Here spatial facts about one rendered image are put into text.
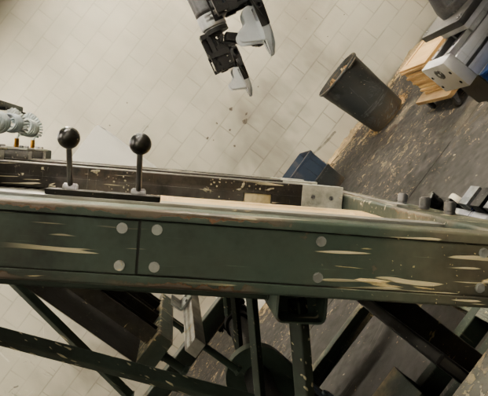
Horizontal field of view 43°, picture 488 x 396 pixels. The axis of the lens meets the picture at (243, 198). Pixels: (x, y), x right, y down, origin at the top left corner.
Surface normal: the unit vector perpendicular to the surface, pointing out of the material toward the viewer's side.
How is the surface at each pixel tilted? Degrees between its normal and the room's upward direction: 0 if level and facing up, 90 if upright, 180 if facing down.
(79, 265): 90
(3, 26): 90
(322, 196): 90
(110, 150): 90
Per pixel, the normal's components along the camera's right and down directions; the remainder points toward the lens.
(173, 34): 0.11, 0.06
